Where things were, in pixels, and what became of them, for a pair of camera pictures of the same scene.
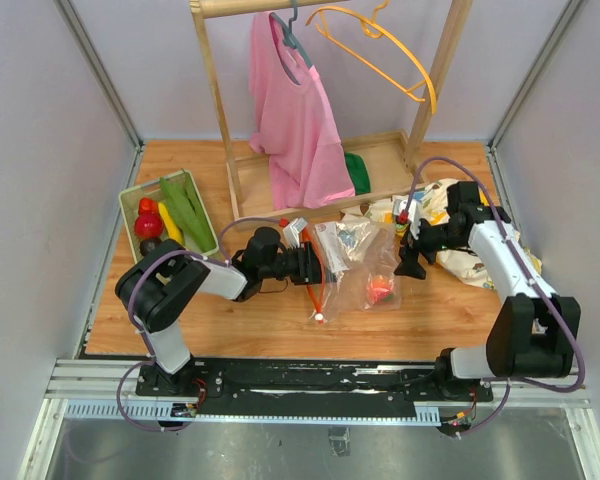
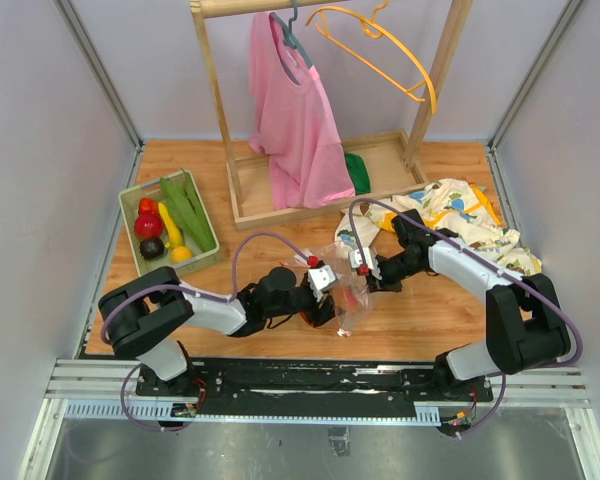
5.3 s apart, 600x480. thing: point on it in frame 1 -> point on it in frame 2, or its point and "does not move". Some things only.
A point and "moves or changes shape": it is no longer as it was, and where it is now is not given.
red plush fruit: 148,226 does not move
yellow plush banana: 173,231 does not move
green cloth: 358,172 does not move
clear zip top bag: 359,269 moves or changes shape
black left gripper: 309,270 -> 319,317
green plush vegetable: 190,212 does not move
